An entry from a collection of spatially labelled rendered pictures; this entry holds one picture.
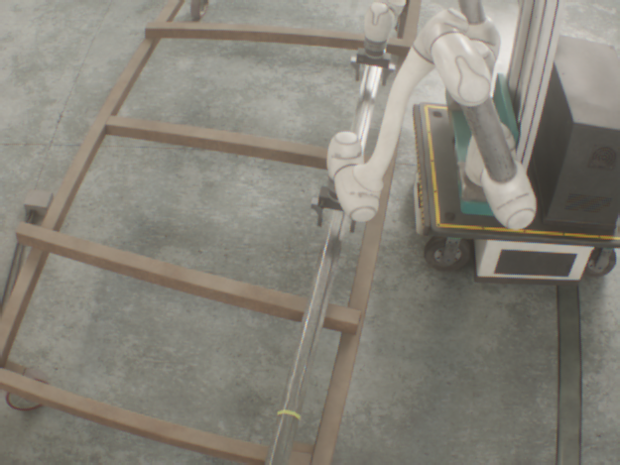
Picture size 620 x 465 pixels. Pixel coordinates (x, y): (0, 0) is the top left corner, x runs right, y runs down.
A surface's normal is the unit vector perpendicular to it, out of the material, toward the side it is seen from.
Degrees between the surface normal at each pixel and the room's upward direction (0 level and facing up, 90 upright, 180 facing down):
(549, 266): 90
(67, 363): 0
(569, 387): 0
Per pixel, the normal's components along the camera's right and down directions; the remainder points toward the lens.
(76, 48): 0.06, -0.66
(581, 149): -0.03, 0.75
